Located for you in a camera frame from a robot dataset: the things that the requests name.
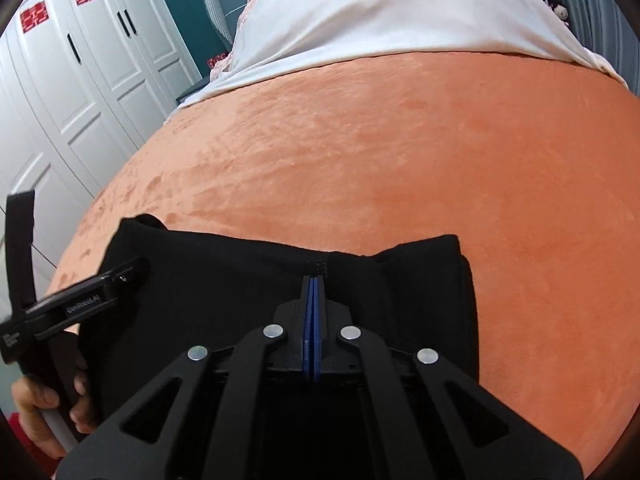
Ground black pants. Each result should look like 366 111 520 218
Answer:
75 214 483 480

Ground white wardrobe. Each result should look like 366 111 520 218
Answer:
0 0 203 321

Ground grey curtain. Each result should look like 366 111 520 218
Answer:
555 0 633 86

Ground orange plush blanket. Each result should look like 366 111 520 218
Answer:
42 50 640 480

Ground white quilt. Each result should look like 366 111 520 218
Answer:
177 0 628 108

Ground white cable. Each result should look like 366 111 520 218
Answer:
37 405 81 453

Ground dark nightstand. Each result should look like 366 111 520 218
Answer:
175 77 211 106

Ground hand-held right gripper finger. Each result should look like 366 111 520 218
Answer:
55 276 316 480
312 276 583 480

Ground person's left hand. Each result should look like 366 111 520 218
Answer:
11 374 98 459

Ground small plush toy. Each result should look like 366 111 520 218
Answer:
547 0 571 28

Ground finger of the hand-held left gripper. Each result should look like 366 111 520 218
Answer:
102 256 152 294

